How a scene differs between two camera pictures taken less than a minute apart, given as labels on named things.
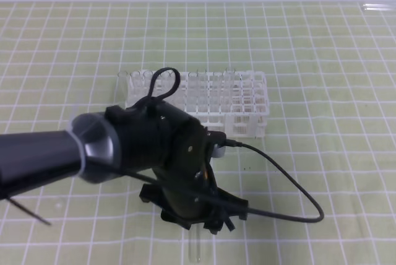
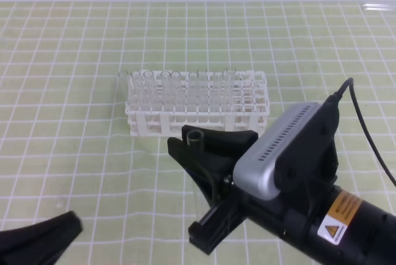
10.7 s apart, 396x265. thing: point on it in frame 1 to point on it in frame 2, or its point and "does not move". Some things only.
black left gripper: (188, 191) to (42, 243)
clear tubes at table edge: (377, 5) does not move
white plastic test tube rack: (235, 102) does not move
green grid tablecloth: (331, 73) does not move
